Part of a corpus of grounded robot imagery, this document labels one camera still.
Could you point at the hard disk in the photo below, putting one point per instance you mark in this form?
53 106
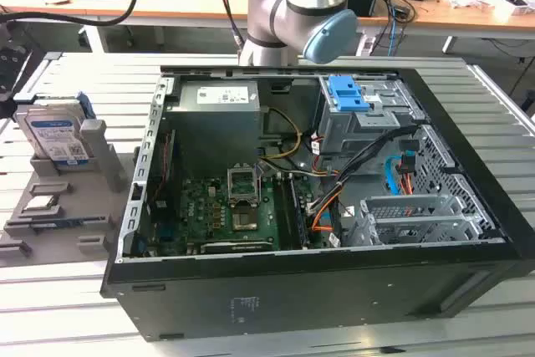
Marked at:
50 133

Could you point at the wooden desk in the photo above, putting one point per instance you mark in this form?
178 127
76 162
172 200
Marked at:
175 3

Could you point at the silver CPU chip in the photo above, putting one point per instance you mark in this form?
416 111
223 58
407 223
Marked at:
40 203

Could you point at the black open PC case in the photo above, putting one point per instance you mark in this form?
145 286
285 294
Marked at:
292 298

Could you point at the black graphics card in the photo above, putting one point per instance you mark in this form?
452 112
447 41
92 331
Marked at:
236 246

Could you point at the grey parts rack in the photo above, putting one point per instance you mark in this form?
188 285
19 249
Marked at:
83 206

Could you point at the dark RAM stick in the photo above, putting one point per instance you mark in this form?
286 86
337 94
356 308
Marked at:
299 210

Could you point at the white power strip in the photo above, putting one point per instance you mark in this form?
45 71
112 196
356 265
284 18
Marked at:
368 45

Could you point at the silver perforated disk bay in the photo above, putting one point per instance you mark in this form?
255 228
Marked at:
418 215

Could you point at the blue plastic bay latch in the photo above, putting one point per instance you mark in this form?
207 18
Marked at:
344 95

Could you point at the grey power supply unit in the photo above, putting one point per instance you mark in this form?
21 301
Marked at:
217 123

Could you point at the silver drive cage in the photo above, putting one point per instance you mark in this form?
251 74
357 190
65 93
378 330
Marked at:
359 131

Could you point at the green motherboard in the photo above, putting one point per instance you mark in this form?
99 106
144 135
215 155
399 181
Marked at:
200 206

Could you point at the CPU socket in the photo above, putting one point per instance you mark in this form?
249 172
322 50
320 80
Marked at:
244 221

